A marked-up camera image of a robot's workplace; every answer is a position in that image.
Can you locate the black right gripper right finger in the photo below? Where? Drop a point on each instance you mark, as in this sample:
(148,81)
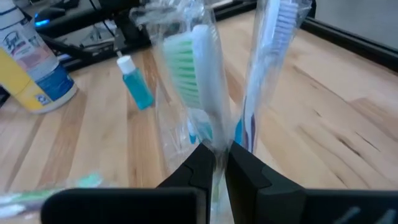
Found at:
(264,199)

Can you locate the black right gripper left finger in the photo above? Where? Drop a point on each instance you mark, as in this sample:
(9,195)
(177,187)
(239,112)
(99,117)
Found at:
(186,202)

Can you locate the blue grip toothbrush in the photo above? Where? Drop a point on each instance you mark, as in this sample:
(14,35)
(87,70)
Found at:
(200,130)

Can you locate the green bristle white toothbrush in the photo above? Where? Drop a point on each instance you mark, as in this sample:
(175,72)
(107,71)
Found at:
(205,68)

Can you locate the lavender bristle teal grip toothbrush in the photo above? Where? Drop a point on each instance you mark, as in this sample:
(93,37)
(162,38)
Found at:
(273,37)

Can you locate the teal mouthwash bottle white cap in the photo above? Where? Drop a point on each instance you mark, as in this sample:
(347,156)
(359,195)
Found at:
(136,87)

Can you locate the Lysol wipes canister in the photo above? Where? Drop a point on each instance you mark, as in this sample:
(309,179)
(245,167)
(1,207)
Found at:
(34,62)

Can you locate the black mouse with blue light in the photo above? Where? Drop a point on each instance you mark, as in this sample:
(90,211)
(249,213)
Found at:
(49,14)

